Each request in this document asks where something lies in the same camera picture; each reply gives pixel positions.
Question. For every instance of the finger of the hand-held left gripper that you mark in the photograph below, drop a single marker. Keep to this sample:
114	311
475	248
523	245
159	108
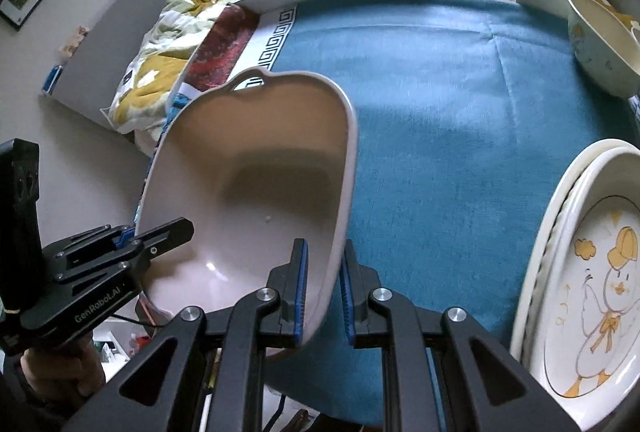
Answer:
160	239
95	244

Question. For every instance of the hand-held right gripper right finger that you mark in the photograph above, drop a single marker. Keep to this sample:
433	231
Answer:
346	302

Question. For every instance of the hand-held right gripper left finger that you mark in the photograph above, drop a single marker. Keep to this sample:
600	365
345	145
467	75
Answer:
300	292

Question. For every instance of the pink bowl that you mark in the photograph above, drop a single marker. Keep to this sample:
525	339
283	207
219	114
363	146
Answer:
260	152

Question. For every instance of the yellow duck print plate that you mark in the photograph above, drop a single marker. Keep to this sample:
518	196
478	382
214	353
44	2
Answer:
520	307

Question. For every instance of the white duck print plate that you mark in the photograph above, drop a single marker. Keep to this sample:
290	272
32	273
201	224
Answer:
590	312

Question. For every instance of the person's left hand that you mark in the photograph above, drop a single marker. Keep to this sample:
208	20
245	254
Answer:
65	367

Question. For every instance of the blue and white box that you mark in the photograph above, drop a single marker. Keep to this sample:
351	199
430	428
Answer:
52	79

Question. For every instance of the small plush toy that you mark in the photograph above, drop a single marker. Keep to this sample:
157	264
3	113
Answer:
76	40

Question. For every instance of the teal towel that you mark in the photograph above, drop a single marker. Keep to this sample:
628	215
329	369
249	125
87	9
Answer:
440	112

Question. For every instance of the floral blanket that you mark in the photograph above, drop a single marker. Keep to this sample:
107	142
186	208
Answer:
165	27

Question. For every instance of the grey headboard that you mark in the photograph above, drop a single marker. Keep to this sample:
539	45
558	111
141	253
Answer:
125	12

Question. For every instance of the cream bowl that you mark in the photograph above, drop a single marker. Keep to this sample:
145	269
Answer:
605	42

